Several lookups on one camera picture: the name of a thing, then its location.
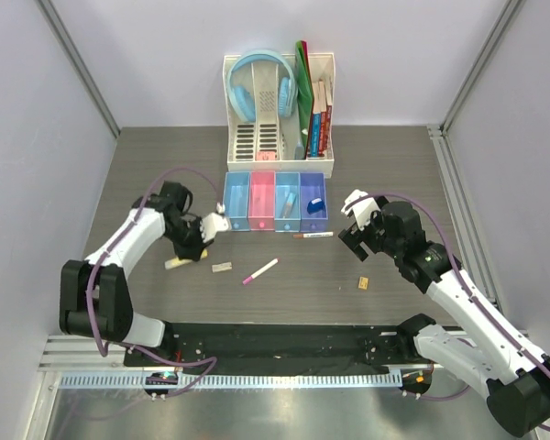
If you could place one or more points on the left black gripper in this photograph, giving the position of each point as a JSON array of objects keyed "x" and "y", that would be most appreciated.
[{"x": 194, "y": 250}]

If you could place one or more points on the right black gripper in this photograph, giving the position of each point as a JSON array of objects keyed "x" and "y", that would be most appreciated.
[{"x": 354, "y": 236}]

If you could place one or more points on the yellow highlighter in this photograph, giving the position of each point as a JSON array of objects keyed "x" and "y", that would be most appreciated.
[{"x": 177, "y": 262}]

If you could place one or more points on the brown capped white marker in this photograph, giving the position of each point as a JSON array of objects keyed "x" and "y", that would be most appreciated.
[{"x": 313, "y": 235}]

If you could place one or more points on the small grey eraser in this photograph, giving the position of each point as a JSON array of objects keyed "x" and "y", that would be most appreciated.
[{"x": 221, "y": 267}]

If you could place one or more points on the blue correction tape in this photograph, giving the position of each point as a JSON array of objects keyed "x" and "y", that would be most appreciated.
[{"x": 316, "y": 205}]

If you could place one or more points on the pastel four-compartment organizer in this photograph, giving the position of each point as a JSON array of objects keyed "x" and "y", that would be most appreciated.
[{"x": 253, "y": 201}]

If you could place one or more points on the blue capped glue stick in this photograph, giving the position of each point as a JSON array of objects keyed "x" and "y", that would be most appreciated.
[{"x": 288, "y": 208}]

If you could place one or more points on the pink marker pen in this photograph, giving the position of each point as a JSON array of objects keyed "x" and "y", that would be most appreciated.
[{"x": 260, "y": 271}]

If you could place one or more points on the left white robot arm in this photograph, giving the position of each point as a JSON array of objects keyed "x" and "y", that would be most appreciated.
[{"x": 94, "y": 291}]

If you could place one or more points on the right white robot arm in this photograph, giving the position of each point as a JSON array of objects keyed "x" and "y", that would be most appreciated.
[{"x": 503, "y": 366}]

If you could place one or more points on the small yellow eraser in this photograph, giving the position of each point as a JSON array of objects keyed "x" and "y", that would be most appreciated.
[{"x": 363, "y": 283}]

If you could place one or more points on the pink sticky note block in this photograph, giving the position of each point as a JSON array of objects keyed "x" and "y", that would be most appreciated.
[{"x": 267, "y": 155}]

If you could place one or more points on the red books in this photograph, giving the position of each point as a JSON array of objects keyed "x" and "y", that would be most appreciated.
[{"x": 321, "y": 118}]

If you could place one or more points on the white desktop file rack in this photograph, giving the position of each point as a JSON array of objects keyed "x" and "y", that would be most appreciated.
[{"x": 281, "y": 135}]

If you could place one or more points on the blue headphones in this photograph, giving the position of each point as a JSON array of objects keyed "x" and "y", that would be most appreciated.
[{"x": 273, "y": 90}]

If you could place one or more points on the green folder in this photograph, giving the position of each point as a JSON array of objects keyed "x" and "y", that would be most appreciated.
[{"x": 305, "y": 95}]

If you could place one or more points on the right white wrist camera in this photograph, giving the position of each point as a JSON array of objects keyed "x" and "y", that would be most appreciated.
[{"x": 361, "y": 206}]

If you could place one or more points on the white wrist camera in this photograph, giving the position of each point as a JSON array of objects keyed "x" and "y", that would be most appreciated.
[
  {"x": 361, "y": 206},
  {"x": 214, "y": 223}
]

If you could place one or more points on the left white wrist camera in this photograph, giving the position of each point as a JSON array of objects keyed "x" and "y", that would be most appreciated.
[{"x": 214, "y": 223}]

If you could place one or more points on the aluminium frame rail right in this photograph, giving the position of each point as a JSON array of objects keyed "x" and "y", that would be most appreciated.
[{"x": 450, "y": 138}]

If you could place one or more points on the aluminium frame rail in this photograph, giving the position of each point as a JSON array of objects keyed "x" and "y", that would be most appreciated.
[
  {"x": 450, "y": 138},
  {"x": 75, "y": 58}
]

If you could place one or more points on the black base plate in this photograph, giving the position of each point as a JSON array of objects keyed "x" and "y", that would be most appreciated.
[{"x": 286, "y": 350}]

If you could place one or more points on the white cable duct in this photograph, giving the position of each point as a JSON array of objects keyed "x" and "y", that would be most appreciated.
[{"x": 155, "y": 380}]

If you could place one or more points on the aluminium frame rail left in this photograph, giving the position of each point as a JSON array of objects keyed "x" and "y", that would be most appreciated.
[{"x": 75, "y": 58}]

